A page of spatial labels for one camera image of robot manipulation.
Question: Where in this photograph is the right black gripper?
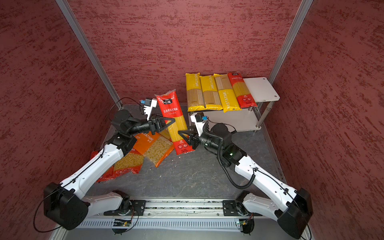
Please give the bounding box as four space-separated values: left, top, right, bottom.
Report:
178 125 224 152

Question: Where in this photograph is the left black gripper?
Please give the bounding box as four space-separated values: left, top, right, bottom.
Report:
127 112 175 135

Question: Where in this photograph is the red spaghetti bag front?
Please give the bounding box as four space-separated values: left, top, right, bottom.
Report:
156 90 194 155

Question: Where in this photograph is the red spaghetti bag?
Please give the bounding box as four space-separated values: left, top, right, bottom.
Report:
228 73 258 109
160 129 172 142
156 90 194 155

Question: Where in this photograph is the yellow spaghetti bag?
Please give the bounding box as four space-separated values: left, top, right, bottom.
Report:
214 74 241 113
200 76 223 111
186 73 206 112

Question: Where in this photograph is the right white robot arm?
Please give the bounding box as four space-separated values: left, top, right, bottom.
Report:
178 122 314 240

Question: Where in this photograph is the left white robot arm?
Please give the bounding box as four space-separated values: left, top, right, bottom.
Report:
42 110 175 230

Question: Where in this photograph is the orange pasta bag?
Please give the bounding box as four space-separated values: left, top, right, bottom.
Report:
134 133 175 168

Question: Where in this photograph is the white two-tier shelf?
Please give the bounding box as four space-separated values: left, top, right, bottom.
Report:
203 77 280 132

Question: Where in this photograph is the small red macaroni bag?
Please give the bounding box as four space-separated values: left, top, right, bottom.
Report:
112 149 144 178

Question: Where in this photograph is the large red macaroni bag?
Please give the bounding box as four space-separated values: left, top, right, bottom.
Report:
90 151 114 183

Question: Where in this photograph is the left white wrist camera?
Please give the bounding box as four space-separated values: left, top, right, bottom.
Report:
140 98 158 120

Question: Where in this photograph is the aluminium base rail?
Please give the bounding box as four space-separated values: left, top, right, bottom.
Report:
61 197 307 219

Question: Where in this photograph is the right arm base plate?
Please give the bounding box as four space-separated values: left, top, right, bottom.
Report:
222 200 249 217

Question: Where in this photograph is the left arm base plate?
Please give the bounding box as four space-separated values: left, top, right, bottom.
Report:
103 200 147 217

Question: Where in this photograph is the left circuit board with wires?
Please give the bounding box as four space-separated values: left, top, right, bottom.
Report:
112 209 140 235

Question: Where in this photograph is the circuit board with wires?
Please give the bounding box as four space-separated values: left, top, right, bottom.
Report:
238 213 255 235
112 209 140 235

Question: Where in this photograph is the right circuit board with wires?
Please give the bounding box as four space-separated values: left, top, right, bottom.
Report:
238 213 255 235

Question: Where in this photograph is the left aluminium corner post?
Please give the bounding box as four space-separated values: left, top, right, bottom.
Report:
56 0 122 109

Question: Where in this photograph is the aluminium corner post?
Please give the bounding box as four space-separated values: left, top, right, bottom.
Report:
56 0 122 109
268 0 313 84

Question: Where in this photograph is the right aluminium corner post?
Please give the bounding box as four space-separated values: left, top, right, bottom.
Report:
268 0 313 84

